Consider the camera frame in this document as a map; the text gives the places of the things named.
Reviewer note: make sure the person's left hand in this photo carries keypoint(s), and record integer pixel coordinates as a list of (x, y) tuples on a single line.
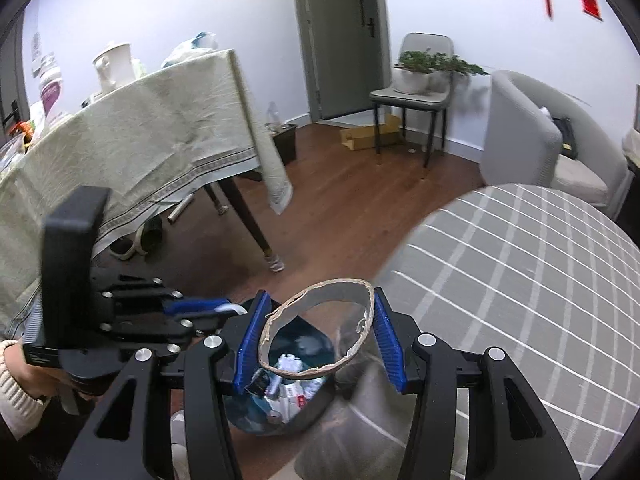
[(45, 385)]

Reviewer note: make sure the white blue plastic bag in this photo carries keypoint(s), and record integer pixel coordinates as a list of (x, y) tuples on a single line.
[(192, 50)]

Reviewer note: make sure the beige cloth covered table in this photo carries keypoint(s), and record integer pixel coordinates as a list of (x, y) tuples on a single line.
[(150, 135)]

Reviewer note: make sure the person's dark clothing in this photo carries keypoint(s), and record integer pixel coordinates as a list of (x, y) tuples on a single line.
[(30, 460)]

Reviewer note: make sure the purple white bottle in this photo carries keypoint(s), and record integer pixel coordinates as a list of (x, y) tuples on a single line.
[(51, 87)]

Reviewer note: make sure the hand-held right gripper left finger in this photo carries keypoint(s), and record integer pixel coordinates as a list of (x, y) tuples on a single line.
[(250, 345)]

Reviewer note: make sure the clear plastic bottle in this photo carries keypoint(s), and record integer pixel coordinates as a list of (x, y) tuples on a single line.
[(273, 115)]

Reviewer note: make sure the grey slipper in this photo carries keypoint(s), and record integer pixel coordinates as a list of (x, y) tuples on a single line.
[(122, 249), (150, 235)]

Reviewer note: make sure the flat cardboard box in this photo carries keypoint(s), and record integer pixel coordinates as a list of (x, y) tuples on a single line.
[(367, 135)]

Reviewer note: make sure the potted plant white pot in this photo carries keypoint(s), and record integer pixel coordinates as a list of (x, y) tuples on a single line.
[(457, 65), (412, 77)]

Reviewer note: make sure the grey green door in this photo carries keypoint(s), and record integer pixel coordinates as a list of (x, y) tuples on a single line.
[(340, 60)]

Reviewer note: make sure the brown cardboard tape roll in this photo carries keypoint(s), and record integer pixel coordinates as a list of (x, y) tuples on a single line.
[(330, 292)]

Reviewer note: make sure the grey dining chair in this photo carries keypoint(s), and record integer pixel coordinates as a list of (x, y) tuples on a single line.
[(425, 97)]

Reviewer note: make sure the bin with blue bag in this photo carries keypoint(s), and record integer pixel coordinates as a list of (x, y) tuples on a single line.
[(292, 332)]

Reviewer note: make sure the black bag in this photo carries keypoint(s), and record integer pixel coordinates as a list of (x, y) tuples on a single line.
[(564, 137)]

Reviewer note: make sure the person's left forearm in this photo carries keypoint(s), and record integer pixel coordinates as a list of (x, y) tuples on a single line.
[(15, 390)]

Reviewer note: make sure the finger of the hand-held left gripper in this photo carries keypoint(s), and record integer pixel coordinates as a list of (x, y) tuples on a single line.
[(150, 332), (190, 305)]

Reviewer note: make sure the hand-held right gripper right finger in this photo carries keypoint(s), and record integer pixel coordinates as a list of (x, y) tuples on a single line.
[(389, 342)]

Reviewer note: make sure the shaggy grey cloth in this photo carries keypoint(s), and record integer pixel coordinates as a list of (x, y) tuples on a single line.
[(632, 142)]

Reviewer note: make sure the heap of discarded wrappers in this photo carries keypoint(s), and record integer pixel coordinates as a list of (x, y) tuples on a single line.
[(295, 395)]

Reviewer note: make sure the black crate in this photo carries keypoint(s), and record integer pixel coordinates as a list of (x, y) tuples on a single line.
[(284, 145)]

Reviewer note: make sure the grey armchair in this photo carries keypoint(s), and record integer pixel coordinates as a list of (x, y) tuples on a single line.
[(525, 125)]

